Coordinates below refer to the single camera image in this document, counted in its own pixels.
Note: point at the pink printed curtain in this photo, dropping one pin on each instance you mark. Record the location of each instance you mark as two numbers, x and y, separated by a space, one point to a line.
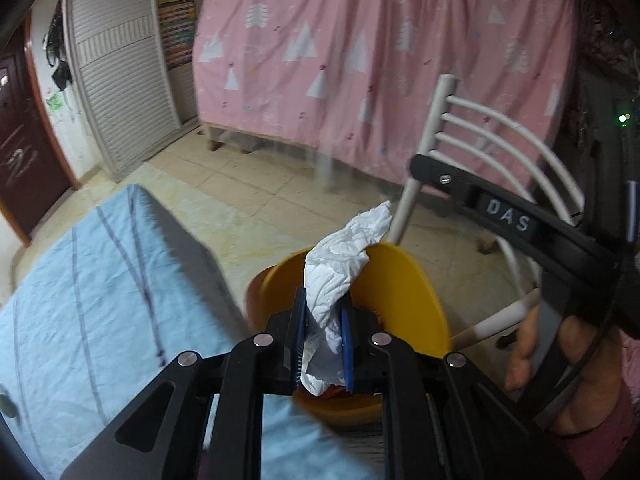
375 60

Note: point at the white metal chair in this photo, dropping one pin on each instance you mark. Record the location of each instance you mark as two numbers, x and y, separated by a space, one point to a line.
450 110

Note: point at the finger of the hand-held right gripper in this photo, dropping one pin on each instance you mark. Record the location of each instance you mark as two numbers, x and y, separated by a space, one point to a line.
440 175

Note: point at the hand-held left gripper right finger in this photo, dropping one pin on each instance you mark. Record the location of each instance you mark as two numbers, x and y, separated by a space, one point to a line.
347 350

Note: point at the black hanging bag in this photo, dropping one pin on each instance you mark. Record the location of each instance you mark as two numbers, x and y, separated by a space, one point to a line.
59 55

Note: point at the person's right hand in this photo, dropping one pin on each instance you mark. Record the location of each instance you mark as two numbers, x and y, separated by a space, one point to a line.
590 380

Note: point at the colourful wall chart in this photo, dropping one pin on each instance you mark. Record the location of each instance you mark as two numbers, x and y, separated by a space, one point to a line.
176 30

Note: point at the dark red door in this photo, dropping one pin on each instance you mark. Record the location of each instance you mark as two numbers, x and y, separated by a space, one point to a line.
25 150

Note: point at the yellow plastic basin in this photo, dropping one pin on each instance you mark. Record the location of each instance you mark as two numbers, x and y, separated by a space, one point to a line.
400 300

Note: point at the white tissue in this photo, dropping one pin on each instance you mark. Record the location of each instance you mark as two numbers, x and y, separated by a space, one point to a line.
335 265

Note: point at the white louvered wardrobe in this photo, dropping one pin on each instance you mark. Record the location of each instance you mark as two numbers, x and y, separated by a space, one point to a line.
120 60

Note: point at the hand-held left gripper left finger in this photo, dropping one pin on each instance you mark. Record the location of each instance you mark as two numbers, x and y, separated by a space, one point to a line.
299 345

